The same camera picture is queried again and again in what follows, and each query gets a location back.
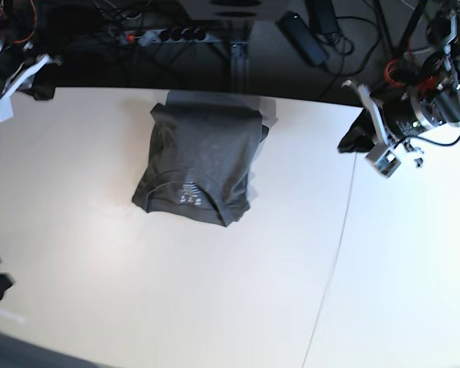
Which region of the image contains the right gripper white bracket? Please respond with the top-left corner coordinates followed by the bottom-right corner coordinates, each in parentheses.
top-left (0, 54), bottom-right (61, 123)

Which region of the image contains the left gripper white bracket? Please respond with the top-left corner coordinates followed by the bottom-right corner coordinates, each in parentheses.
top-left (337, 80), bottom-right (424, 178)

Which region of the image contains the grey T-shirt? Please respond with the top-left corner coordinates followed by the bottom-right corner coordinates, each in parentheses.
top-left (132, 90), bottom-right (277, 227)

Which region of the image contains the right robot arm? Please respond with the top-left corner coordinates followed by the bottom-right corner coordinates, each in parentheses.
top-left (0, 1), bottom-right (62, 122)

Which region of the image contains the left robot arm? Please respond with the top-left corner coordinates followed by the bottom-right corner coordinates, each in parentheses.
top-left (337, 1), bottom-right (460, 178)

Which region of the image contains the grey power strip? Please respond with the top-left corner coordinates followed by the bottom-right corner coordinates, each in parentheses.
top-left (116, 27), bottom-right (209, 47)

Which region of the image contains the black power brick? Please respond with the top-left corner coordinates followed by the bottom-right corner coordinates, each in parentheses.
top-left (278, 11), bottom-right (328, 67)

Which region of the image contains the aluminium table leg frame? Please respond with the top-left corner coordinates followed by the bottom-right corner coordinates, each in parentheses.
top-left (206, 20), bottom-right (254, 94)

